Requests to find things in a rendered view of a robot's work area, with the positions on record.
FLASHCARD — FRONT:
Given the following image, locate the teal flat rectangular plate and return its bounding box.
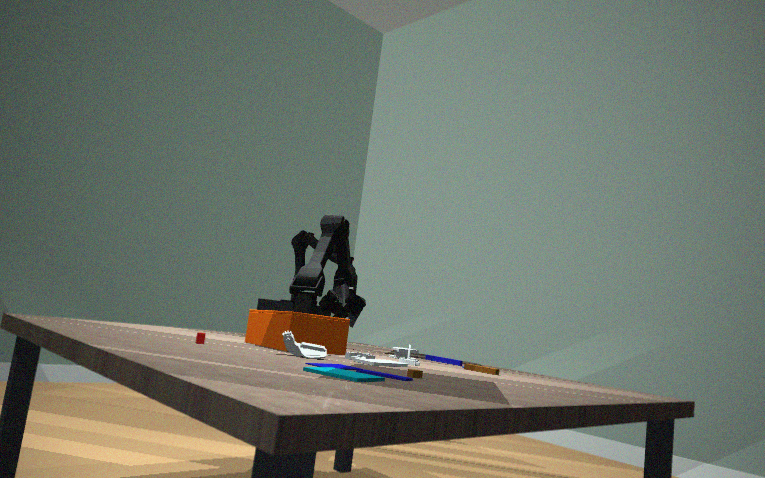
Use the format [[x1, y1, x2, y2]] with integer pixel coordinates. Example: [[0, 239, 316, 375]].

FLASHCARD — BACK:
[[303, 367, 385, 382]]

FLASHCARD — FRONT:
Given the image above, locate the blue flat bar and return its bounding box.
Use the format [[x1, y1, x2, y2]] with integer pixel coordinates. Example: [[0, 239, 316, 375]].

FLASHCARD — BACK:
[[356, 369, 413, 381]]

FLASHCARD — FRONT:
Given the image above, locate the blue thin bar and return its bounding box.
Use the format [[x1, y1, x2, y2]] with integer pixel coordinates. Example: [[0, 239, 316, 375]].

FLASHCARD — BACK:
[[425, 355, 463, 366]]

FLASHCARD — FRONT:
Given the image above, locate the orange flat bar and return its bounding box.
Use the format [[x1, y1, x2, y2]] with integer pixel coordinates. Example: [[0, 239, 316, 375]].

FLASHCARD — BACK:
[[464, 364, 500, 375]]

